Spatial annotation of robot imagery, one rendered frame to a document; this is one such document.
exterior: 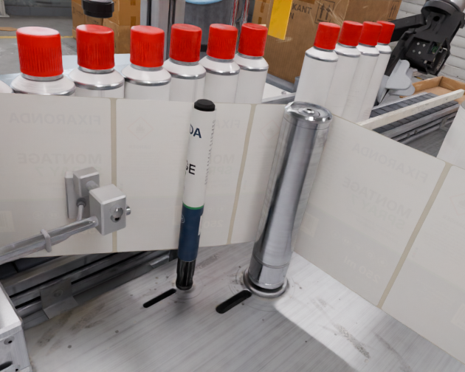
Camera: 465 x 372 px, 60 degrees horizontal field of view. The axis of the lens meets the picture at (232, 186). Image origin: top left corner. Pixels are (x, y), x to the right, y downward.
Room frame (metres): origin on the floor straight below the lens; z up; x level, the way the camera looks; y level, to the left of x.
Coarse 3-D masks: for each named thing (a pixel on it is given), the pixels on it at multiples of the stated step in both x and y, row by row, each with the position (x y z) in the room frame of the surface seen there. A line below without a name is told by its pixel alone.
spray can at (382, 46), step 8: (384, 24) 0.77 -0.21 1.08; (392, 24) 0.77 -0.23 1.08; (384, 32) 0.77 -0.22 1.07; (392, 32) 0.78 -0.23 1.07; (384, 40) 0.77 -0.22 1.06; (384, 48) 0.77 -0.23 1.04; (384, 56) 0.76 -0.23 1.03; (376, 64) 0.76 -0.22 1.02; (384, 64) 0.77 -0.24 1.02; (376, 72) 0.76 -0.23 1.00; (384, 72) 0.78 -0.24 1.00; (376, 80) 0.76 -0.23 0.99; (368, 88) 0.76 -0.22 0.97; (376, 88) 0.77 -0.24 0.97; (368, 96) 0.76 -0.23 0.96; (368, 104) 0.76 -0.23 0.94; (360, 112) 0.76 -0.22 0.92; (368, 112) 0.77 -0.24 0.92; (360, 120) 0.76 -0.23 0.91
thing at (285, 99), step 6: (444, 66) 1.17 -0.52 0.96; (414, 72) 1.03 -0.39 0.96; (420, 72) 1.05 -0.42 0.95; (276, 96) 0.65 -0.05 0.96; (282, 96) 0.66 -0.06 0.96; (288, 96) 0.66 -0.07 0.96; (294, 96) 0.67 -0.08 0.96; (264, 102) 0.61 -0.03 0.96; (270, 102) 0.62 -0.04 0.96; (276, 102) 0.64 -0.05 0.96; (282, 102) 0.65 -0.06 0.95; (288, 102) 0.66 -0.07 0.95
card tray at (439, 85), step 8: (424, 80) 1.36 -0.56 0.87; (432, 80) 1.41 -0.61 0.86; (440, 80) 1.47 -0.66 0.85; (448, 80) 1.46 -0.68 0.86; (456, 80) 1.44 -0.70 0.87; (416, 88) 1.33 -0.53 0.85; (424, 88) 1.38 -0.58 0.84; (432, 88) 1.43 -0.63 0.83; (440, 88) 1.45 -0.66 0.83; (448, 88) 1.45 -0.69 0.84; (456, 88) 1.43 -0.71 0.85; (464, 88) 1.42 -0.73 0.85; (400, 96) 1.25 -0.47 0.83; (408, 96) 1.27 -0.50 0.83; (464, 96) 1.39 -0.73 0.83
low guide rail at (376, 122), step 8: (440, 96) 1.02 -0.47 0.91; (448, 96) 1.03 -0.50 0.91; (456, 96) 1.08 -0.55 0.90; (416, 104) 0.91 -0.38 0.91; (424, 104) 0.93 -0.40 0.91; (432, 104) 0.96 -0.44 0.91; (440, 104) 1.01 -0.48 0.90; (392, 112) 0.82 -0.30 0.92; (400, 112) 0.83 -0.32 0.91; (408, 112) 0.87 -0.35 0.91; (416, 112) 0.90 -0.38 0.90; (368, 120) 0.75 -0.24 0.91; (376, 120) 0.76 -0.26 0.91; (384, 120) 0.78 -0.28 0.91; (392, 120) 0.81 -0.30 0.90
